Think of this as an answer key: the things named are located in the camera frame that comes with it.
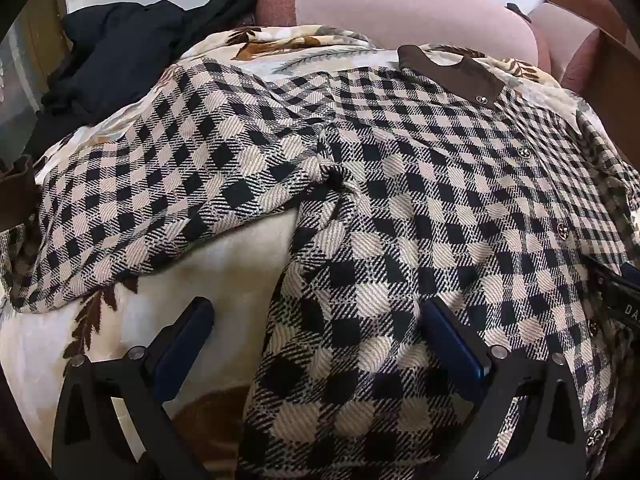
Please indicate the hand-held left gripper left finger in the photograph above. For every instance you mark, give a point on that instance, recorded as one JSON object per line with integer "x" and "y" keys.
{"x": 184, "y": 346}

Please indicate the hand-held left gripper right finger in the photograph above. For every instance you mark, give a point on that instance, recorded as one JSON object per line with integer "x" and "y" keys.
{"x": 457, "y": 345}

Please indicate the checked shirt with brown collar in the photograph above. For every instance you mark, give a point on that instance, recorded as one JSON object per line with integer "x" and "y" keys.
{"x": 400, "y": 185}

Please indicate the cream leaf-print blanket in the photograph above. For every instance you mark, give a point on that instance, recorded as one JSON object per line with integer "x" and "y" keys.
{"x": 235, "y": 265}

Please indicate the brown wooden board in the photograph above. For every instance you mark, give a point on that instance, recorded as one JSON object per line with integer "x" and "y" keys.
{"x": 620, "y": 100}

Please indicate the small pink headboard cushion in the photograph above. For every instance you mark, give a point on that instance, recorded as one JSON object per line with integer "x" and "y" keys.
{"x": 565, "y": 35}

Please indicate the navy garment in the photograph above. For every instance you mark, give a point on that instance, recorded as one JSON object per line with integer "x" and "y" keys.
{"x": 115, "y": 50}

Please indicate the small dark object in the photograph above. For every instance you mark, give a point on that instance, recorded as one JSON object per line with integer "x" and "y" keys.
{"x": 517, "y": 12}

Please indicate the large pink headboard cushion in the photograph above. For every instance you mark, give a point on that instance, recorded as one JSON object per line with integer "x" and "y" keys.
{"x": 400, "y": 15}

